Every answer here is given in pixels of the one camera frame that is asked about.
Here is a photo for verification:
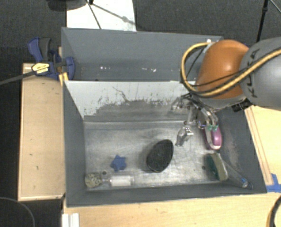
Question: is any blue star-shaped toy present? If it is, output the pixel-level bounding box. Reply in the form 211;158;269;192
110;154;127;172

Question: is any grey metal bin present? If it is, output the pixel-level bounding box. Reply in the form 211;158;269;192
61;26;268;208

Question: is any pale wood flat board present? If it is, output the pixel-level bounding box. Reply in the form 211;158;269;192
17;62;67;202

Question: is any black oval brush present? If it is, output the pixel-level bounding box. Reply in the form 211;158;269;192
146;139;175;173

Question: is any clear tube with blue cap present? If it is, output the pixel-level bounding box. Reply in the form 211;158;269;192
222;161;254;190

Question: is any speckled beige round stone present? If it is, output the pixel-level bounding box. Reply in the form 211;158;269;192
84;170;108;189

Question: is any green and beige sponge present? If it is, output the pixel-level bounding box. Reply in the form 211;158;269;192
205;152;229;182

